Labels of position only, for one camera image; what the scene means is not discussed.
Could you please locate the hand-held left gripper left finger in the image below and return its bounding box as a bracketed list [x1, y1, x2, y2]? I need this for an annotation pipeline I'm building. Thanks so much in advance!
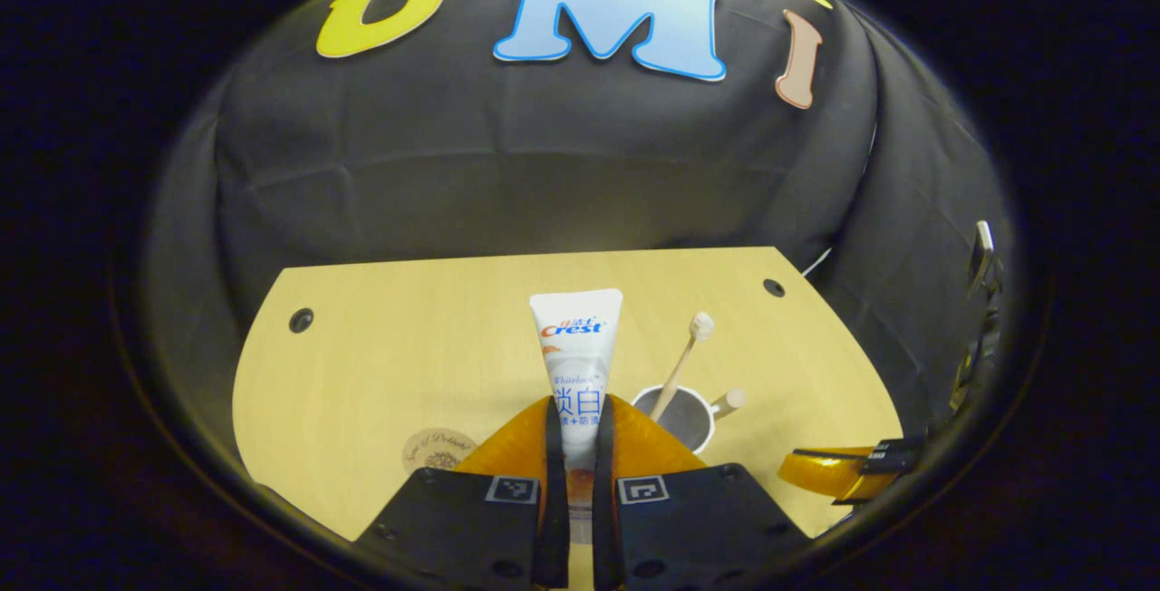
[355, 396, 570, 591]

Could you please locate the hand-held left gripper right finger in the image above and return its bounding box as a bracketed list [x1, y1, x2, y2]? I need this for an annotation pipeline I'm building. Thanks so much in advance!
[591, 394, 810, 591]

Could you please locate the white cup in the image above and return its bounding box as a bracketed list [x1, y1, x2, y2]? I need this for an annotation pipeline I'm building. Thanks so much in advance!
[632, 384, 749, 454]

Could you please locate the round cork coaster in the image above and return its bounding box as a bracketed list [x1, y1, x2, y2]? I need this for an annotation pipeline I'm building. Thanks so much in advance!
[401, 428, 479, 472]

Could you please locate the white toothpaste tube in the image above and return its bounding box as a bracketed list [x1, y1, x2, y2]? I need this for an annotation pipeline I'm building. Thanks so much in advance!
[529, 289, 624, 519]

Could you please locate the beige toothbrush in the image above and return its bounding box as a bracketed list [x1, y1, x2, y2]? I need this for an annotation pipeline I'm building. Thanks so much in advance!
[650, 312, 716, 421]

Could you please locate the light wooden desktop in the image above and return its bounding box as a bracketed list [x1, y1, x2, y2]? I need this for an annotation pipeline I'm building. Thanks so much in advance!
[232, 247, 904, 591]

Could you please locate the metal clamp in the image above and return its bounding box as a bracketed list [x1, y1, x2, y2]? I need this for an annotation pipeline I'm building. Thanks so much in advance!
[966, 219, 998, 297]

